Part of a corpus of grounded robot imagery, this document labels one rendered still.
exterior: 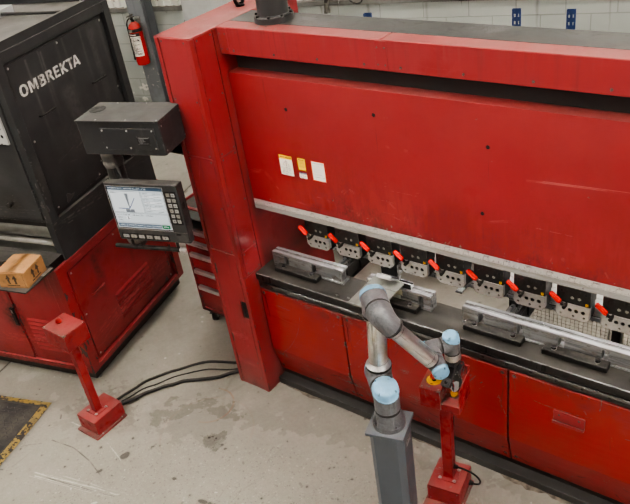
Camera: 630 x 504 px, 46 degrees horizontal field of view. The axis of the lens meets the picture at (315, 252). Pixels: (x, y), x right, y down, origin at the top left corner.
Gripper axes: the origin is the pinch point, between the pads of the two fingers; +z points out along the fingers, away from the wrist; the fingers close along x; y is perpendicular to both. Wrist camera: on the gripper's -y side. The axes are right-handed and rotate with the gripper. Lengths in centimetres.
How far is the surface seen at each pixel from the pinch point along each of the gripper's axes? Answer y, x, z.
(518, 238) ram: 36, -22, -68
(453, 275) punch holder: 38, 10, -38
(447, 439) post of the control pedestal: -3.6, 4.0, 33.4
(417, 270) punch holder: 41, 30, -35
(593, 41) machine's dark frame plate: 53, -46, -152
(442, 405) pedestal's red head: -6.6, 3.6, 4.5
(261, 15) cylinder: 69, 109, -154
